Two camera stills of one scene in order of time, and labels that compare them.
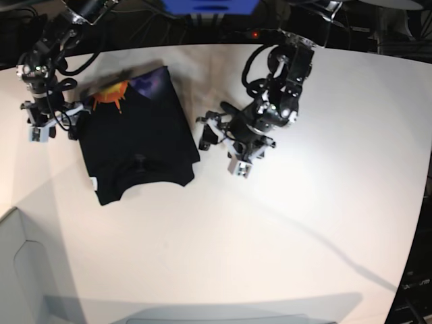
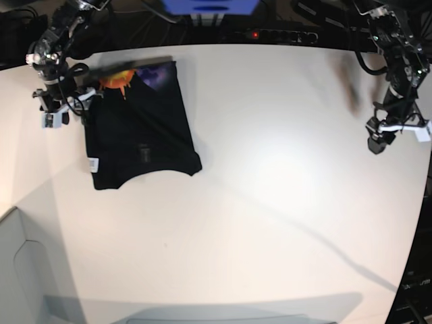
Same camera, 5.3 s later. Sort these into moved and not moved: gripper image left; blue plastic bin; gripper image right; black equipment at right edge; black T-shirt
Moved: black T-shirt; gripper image left; gripper image right
Not moved: black equipment at right edge; blue plastic bin
